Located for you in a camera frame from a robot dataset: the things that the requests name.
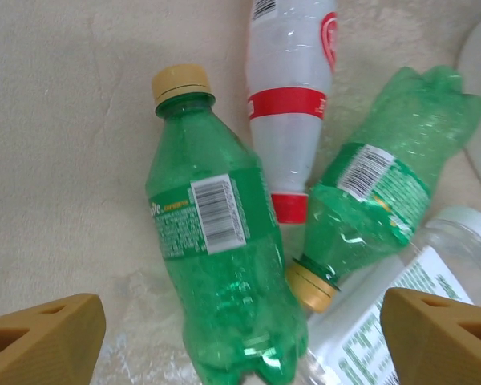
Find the clear bottle white green label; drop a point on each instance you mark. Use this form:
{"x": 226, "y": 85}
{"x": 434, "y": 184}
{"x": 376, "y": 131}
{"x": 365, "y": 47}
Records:
{"x": 356, "y": 333}

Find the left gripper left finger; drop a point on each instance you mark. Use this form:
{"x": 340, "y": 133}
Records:
{"x": 44, "y": 349}

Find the crushed green bottle yellow cap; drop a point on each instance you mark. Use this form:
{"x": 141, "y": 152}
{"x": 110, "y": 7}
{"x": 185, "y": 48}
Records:
{"x": 385, "y": 160}

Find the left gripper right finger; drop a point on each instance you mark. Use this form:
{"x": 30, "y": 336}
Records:
{"x": 437, "y": 345}

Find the white bottle red cap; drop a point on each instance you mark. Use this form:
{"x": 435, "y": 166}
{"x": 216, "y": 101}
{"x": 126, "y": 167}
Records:
{"x": 284, "y": 140}

